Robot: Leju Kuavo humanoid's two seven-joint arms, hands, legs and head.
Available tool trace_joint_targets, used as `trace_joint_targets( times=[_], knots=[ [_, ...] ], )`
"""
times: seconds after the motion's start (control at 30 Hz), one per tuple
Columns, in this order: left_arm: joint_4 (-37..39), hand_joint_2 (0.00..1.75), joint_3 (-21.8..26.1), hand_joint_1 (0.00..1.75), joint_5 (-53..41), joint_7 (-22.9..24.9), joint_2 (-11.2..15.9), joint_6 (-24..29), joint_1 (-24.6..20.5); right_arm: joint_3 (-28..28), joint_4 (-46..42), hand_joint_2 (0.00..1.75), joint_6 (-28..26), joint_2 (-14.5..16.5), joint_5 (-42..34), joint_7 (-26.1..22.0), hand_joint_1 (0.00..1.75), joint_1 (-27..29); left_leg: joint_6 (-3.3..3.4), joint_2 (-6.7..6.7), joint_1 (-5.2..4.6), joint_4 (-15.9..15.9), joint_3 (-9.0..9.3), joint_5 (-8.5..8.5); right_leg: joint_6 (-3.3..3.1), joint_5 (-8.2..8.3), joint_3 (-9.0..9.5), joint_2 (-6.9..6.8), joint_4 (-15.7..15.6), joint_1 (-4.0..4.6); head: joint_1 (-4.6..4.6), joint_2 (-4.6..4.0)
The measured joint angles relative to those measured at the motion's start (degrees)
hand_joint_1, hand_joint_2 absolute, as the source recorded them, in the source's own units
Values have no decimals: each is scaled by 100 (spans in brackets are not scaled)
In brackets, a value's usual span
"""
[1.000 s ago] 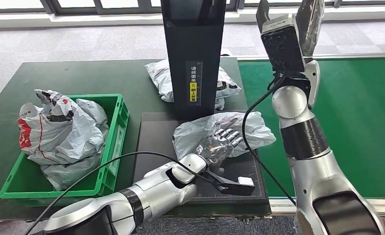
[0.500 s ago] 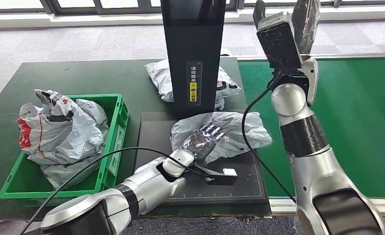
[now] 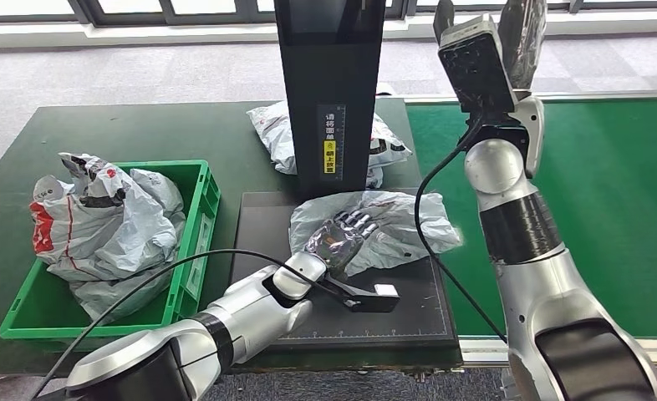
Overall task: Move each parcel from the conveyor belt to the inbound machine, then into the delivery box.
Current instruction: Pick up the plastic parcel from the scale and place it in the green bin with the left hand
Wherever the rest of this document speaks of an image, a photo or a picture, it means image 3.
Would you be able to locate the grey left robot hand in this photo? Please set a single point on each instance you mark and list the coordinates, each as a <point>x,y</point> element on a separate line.
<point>339,238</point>

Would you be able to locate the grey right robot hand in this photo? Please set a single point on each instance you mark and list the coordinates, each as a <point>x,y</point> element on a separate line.
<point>522,39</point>

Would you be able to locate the pale grey poly parcel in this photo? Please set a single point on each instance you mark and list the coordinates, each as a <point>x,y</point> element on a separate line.
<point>406,221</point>

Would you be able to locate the white poly parcel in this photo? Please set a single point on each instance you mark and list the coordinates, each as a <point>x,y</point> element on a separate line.
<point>107,232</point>
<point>270,135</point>

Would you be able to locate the white poly parcel, red stripes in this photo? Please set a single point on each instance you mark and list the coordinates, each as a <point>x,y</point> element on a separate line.
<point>270,135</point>

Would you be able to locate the black inbound scanning machine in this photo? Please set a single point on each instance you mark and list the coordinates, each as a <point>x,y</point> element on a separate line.
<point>328,110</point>

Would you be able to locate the green conveyor belt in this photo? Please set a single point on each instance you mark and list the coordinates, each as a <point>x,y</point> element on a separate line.
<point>611,193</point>

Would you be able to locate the green plastic crate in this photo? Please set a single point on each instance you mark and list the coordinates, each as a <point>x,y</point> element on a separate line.
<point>195,249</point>

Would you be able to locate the dark green table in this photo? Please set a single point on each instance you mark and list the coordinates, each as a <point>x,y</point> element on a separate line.
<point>57,133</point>

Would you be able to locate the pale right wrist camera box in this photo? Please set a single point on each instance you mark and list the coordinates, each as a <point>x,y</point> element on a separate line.
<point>475,66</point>

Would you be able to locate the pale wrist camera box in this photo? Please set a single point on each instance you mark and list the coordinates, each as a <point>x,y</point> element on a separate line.
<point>373,296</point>
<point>475,66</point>

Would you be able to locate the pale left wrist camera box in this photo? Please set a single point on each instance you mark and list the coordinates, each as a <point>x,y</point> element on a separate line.
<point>373,296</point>

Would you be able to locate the dark window frame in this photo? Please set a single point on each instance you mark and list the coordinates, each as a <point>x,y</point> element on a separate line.
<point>162,10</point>

